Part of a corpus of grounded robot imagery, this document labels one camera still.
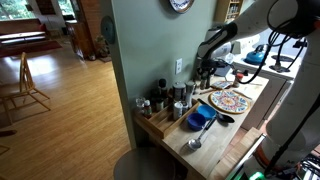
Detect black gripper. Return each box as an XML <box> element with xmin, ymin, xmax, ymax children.
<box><xmin>196</xmin><ymin>58</ymin><xmax>225</xmax><ymax>80</ymax></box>

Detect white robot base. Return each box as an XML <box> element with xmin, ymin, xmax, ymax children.
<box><xmin>244</xmin><ymin>30</ymin><xmax>320</xmax><ymax>180</ymax></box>

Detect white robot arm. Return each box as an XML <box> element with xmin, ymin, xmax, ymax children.
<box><xmin>198</xmin><ymin>0</ymin><xmax>320</xmax><ymax>77</ymax></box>

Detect white salt shaker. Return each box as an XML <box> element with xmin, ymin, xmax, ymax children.
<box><xmin>185</xmin><ymin>81</ymin><xmax>195</xmax><ymax>108</ymax></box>

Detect small white spice jar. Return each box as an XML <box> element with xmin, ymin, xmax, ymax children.
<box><xmin>173</xmin><ymin>102</ymin><xmax>183</xmax><ymax>120</ymax></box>

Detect wooden spice tray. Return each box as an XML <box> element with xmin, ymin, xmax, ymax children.
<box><xmin>136</xmin><ymin>99</ymin><xmax>199</xmax><ymax>139</ymax></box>

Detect colourful patterned plate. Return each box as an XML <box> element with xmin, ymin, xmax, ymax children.
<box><xmin>209</xmin><ymin>90</ymin><xmax>250</xmax><ymax>114</ymax></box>

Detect light blue bowl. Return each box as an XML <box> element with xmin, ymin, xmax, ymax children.
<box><xmin>197</xmin><ymin>105</ymin><xmax>216</xmax><ymax>120</ymax></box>

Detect blue kettle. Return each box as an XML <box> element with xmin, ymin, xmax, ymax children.
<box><xmin>244</xmin><ymin>45</ymin><xmax>265</xmax><ymax>65</ymax></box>

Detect black plastic spoon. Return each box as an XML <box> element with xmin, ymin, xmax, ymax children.
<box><xmin>197</xmin><ymin>98</ymin><xmax>235</xmax><ymax>123</ymax></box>

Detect dark blue bowl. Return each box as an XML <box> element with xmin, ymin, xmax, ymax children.
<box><xmin>187</xmin><ymin>113</ymin><xmax>206</xmax><ymax>131</ymax></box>

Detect metal serving spoon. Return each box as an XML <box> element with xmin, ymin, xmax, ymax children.
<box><xmin>188</xmin><ymin>118</ymin><xmax>215</xmax><ymax>150</ymax></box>

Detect round grey stool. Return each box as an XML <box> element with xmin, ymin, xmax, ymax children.
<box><xmin>113</xmin><ymin>148</ymin><xmax>175</xmax><ymax>180</ymax></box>

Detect wooden chair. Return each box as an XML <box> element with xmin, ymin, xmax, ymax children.
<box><xmin>0</xmin><ymin>52</ymin><xmax>50</xmax><ymax>124</ymax></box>

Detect white wall outlet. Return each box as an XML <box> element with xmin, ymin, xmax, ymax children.
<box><xmin>175</xmin><ymin>58</ymin><xmax>183</xmax><ymax>75</ymax></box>

